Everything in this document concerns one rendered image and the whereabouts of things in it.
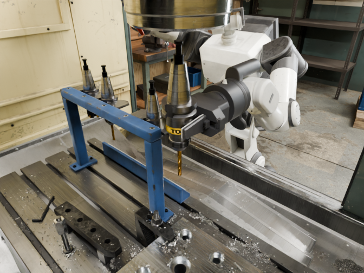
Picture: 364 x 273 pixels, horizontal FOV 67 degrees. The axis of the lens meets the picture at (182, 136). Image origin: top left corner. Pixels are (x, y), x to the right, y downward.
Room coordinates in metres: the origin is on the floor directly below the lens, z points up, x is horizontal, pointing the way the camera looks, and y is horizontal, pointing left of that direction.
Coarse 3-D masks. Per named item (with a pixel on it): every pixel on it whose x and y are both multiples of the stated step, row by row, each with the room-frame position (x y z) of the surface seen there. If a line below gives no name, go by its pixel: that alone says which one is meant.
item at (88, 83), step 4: (84, 72) 0.90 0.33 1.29; (88, 72) 0.91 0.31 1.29; (84, 76) 0.90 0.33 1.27; (88, 76) 0.90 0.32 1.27; (92, 76) 0.92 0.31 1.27; (84, 80) 0.90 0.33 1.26; (88, 80) 0.90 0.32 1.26; (92, 80) 0.91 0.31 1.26; (84, 84) 0.90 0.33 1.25; (88, 84) 0.90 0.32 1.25; (92, 84) 0.91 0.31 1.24; (84, 88) 0.90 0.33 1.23; (88, 88) 0.90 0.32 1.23; (92, 88) 0.90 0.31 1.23
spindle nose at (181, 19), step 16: (128, 0) 0.41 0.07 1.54; (144, 0) 0.39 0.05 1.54; (160, 0) 0.38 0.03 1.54; (176, 0) 0.37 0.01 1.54; (192, 0) 0.38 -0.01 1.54; (208, 0) 0.38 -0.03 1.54; (224, 0) 0.40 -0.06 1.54; (128, 16) 0.42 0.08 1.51; (144, 16) 0.39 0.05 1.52; (160, 16) 0.38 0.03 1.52; (176, 16) 0.37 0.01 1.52; (192, 16) 0.38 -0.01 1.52; (208, 16) 0.39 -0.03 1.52; (224, 16) 0.41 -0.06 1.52
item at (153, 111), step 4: (148, 96) 0.69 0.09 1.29; (152, 96) 0.68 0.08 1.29; (156, 96) 0.69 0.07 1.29; (148, 100) 0.68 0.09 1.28; (152, 100) 0.68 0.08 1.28; (156, 100) 0.69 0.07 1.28; (148, 104) 0.68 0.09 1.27; (152, 104) 0.68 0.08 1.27; (156, 104) 0.68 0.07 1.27; (148, 108) 0.68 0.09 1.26; (152, 108) 0.68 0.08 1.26; (156, 108) 0.68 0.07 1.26; (148, 112) 0.68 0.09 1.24; (152, 112) 0.68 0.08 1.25; (156, 112) 0.68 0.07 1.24; (160, 112) 0.69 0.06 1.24; (148, 116) 0.68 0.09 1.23; (152, 116) 0.67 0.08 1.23; (156, 116) 0.68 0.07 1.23; (160, 116) 0.69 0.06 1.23
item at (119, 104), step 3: (114, 102) 0.81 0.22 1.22; (117, 102) 0.81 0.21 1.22; (120, 102) 0.81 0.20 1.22; (123, 102) 0.81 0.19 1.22; (126, 102) 0.81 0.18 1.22; (111, 105) 0.79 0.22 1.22; (114, 105) 0.79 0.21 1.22; (117, 105) 0.79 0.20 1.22; (120, 105) 0.79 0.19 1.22; (123, 105) 0.79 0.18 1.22; (126, 105) 0.80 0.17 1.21; (120, 108) 0.78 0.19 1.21
